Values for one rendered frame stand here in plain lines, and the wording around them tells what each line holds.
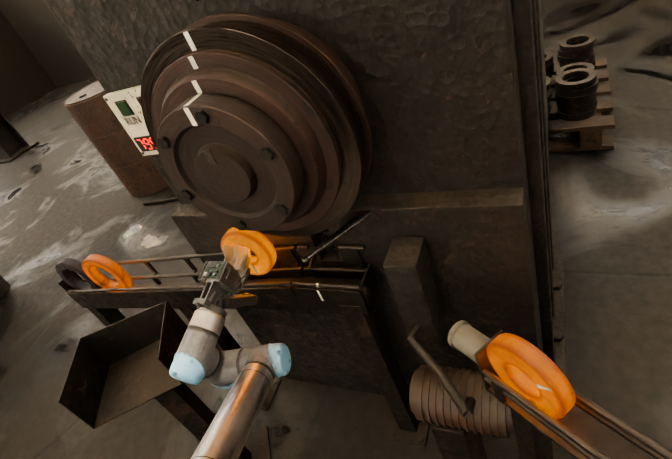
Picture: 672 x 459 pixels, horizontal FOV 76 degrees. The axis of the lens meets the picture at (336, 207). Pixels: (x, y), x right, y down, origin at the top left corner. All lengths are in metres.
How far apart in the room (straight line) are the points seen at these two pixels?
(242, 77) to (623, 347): 1.47
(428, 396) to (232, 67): 0.79
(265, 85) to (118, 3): 0.46
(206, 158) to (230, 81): 0.14
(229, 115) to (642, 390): 1.44
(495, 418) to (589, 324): 0.84
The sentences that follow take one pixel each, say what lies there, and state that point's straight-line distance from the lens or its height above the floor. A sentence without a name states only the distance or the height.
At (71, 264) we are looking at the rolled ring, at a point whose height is 0.72.
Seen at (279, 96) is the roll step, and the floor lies 1.22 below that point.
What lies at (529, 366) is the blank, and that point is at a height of 0.77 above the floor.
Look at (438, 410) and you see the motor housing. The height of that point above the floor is 0.50.
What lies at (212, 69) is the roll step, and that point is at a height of 1.28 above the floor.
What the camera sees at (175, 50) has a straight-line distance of 0.85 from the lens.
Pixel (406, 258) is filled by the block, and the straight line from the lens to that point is 0.94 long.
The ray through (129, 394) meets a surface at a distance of 1.37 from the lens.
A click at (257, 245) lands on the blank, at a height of 0.82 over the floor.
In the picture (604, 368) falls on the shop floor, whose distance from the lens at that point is 1.71.
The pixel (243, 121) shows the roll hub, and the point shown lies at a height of 1.21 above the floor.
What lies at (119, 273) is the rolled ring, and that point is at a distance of 1.69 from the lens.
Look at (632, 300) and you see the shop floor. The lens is 1.89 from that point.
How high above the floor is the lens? 1.45
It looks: 34 degrees down
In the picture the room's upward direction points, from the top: 23 degrees counter-clockwise
